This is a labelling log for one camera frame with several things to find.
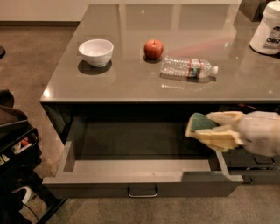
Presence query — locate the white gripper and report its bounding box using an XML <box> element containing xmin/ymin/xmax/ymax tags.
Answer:
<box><xmin>195</xmin><ymin>111</ymin><xmax>280</xmax><ymax>157</ymax></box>

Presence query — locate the green and yellow sponge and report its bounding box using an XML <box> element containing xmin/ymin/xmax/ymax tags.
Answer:
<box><xmin>185</xmin><ymin>113</ymin><xmax>218</xmax><ymax>138</ymax></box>

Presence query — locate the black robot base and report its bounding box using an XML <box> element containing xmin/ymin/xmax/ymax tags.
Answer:
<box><xmin>0</xmin><ymin>89</ymin><xmax>64</xmax><ymax>224</ymax></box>

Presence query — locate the dark lower side drawer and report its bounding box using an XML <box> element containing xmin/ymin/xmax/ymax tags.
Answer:
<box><xmin>222</xmin><ymin>149</ymin><xmax>280</xmax><ymax>184</ymax></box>

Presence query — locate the grey counter cabinet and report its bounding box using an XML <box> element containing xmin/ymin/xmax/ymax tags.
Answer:
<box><xmin>39</xmin><ymin>3</ymin><xmax>280</xmax><ymax>186</ymax></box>

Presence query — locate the grey open top drawer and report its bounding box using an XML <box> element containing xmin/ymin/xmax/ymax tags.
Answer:
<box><xmin>44</xmin><ymin>117</ymin><xmax>243</xmax><ymax>199</ymax></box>

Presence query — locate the clear plastic water bottle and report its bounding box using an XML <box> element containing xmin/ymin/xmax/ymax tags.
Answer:
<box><xmin>160</xmin><ymin>56</ymin><xmax>219</xmax><ymax>79</ymax></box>

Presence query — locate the white plastic canister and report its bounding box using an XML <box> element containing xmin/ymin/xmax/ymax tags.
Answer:
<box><xmin>249</xmin><ymin>1</ymin><xmax>280</xmax><ymax>55</ymax></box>

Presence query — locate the red apple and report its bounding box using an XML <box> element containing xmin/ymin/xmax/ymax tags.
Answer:
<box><xmin>143</xmin><ymin>39</ymin><xmax>164</xmax><ymax>60</ymax></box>

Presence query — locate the white ceramic bowl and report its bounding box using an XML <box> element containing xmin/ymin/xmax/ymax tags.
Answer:
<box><xmin>78</xmin><ymin>39</ymin><xmax>114</xmax><ymax>67</ymax></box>

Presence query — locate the dark object at left edge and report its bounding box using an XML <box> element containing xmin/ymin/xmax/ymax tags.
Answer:
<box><xmin>0</xmin><ymin>46</ymin><xmax>5</xmax><ymax>59</ymax></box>

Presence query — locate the metal drawer handle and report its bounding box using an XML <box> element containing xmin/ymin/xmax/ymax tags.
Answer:
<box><xmin>127</xmin><ymin>187</ymin><xmax>158</xmax><ymax>199</ymax></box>

